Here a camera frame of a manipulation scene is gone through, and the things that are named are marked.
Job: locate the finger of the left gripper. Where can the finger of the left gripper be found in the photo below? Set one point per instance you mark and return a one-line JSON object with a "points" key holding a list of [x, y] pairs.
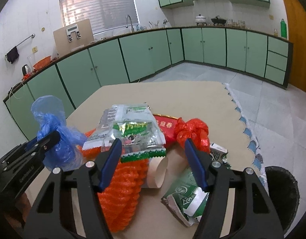
{"points": [[46, 144], [32, 141]]}

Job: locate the sink faucet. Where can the sink faucet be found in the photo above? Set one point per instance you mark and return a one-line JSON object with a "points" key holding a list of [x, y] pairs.
{"points": [[129, 23]]}

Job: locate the white cooking pot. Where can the white cooking pot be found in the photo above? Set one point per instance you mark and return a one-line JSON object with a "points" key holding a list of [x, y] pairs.
{"points": [[200, 20]]}

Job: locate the window with blinds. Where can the window with blinds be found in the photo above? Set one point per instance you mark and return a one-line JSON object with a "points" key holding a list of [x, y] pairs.
{"points": [[103, 14]]}

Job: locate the black trash bin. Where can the black trash bin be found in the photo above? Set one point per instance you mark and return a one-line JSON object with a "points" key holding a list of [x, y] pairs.
{"points": [[284, 193]]}

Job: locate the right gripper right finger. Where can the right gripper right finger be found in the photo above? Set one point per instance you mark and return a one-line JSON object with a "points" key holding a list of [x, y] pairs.
{"points": [[254, 215]]}

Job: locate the orange basin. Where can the orange basin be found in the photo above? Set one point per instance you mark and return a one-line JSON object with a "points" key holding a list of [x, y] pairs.
{"points": [[42, 63]]}

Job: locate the silver green snack wrapper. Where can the silver green snack wrapper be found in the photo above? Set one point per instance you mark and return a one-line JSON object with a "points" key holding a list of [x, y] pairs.
{"points": [[135, 126]]}

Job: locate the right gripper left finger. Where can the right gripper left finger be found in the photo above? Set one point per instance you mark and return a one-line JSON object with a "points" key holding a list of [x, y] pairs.
{"points": [[107, 165]]}

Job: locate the dark hanging cloth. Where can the dark hanging cloth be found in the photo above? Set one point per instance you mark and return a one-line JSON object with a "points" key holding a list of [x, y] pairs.
{"points": [[12, 55]]}

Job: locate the green bottle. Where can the green bottle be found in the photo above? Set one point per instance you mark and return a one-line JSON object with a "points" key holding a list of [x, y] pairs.
{"points": [[283, 29]]}

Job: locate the red plastic bag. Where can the red plastic bag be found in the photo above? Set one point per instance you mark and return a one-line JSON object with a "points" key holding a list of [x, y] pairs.
{"points": [[194, 129]]}

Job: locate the green white torn packet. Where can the green white torn packet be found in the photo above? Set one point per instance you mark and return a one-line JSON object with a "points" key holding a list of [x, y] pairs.
{"points": [[185, 199]]}

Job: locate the white green paper bag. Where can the white green paper bag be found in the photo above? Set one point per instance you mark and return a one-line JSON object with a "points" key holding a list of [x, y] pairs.
{"points": [[155, 175]]}

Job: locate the steel kettle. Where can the steel kettle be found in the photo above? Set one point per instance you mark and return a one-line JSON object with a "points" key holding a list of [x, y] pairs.
{"points": [[26, 69]]}

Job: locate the red paper cup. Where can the red paper cup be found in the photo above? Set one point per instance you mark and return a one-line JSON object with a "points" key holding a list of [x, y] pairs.
{"points": [[167, 125]]}

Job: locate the wooden door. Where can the wooden door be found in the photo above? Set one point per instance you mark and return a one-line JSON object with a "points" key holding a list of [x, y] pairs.
{"points": [[296, 17]]}

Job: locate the black wok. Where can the black wok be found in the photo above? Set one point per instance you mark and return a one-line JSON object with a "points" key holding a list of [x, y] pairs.
{"points": [[218, 21]]}

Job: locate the green lower kitchen cabinets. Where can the green lower kitchen cabinets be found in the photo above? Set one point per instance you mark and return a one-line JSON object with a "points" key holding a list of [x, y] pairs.
{"points": [[74, 77]]}

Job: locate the orange foam fruit net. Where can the orange foam fruit net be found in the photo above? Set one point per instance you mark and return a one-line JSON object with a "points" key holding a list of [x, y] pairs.
{"points": [[120, 199]]}

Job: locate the cardboard box with scale picture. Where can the cardboard box with scale picture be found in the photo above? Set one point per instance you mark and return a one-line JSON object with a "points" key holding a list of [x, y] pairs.
{"points": [[73, 37]]}

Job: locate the wall towel bar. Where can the wall towel bar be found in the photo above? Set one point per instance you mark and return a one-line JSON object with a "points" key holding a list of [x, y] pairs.
{"points": [[27, 38]]}

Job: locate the blue plastic bag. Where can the blue plastic bag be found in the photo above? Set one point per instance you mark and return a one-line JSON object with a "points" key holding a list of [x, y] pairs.
{"points": [[49, 112]]}

